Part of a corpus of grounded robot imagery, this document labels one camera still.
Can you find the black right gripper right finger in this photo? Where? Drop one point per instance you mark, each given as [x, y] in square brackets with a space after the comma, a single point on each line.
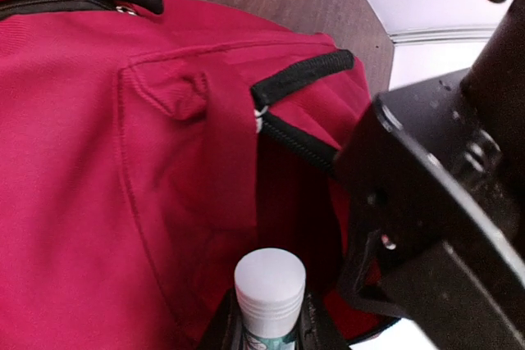
[315, 330]

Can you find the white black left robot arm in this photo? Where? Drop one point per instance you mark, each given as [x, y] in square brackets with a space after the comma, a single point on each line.
[494, 87]

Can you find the white green glue stick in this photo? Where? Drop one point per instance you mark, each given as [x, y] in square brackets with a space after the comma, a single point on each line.
[269, 287]

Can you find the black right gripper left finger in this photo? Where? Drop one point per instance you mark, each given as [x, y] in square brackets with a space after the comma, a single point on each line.
[224, 331]

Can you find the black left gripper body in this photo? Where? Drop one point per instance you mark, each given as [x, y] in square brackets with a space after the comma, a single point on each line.
[431, 219]

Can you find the red backpack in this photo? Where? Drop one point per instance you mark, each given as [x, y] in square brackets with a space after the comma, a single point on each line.
[146, 146]

